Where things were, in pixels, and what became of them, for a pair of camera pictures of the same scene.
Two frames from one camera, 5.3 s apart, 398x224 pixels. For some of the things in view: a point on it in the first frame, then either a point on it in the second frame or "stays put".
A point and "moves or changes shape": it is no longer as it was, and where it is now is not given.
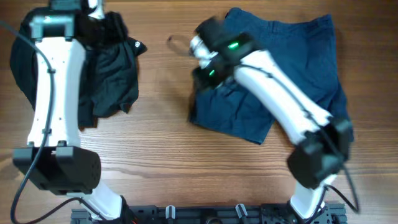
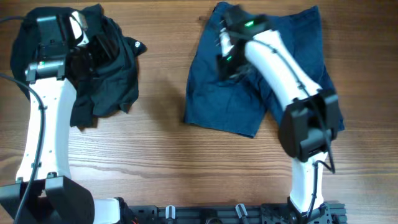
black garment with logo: x=109 y=75 stays put
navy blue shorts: x=306 y=48 moves or changes shape
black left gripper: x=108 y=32 -> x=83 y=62
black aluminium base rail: x=280 y=213 stays put
